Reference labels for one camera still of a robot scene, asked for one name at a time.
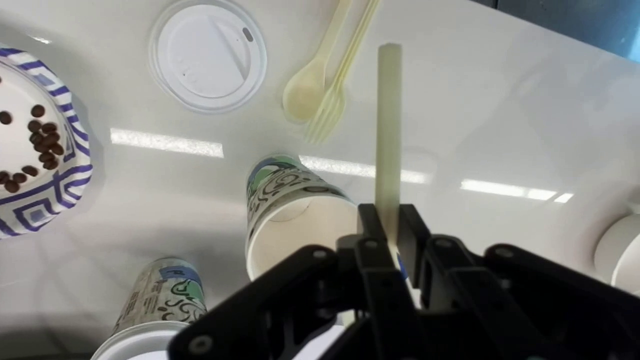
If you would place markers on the lidded patterned paper cup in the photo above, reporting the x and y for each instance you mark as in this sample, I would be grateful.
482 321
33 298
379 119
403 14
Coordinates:
167 293

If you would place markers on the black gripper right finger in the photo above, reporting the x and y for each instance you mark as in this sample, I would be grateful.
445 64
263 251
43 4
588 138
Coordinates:
507 300

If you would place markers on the open patterned paper cup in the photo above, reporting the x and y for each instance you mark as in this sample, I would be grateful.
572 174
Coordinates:
293 201

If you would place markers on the blue white patterned bowl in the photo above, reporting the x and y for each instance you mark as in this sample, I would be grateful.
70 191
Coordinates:
63 193

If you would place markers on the brown coffee beans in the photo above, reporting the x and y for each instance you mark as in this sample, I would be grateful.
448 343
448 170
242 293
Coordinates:
43 141

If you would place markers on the white plastic cup lid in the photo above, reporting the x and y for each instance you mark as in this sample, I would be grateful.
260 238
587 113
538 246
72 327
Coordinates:
206 57

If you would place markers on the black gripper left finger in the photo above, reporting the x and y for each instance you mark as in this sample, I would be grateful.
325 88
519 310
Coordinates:
313 300

